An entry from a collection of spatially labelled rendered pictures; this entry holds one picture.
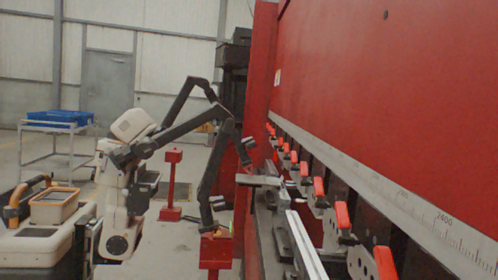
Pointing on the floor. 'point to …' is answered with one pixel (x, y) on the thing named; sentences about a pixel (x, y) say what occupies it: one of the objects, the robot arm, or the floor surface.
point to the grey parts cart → (61, 164)
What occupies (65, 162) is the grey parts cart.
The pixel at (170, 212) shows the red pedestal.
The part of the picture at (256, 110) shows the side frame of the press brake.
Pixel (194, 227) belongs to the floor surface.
